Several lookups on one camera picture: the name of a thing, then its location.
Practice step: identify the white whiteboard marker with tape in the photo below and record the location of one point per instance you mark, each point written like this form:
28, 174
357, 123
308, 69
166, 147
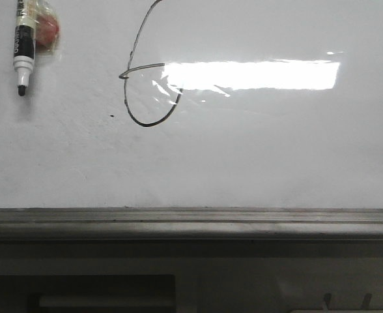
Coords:
37, 26

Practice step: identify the white whiteboard with metal frame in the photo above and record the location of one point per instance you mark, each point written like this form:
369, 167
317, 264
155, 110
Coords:
196, 119

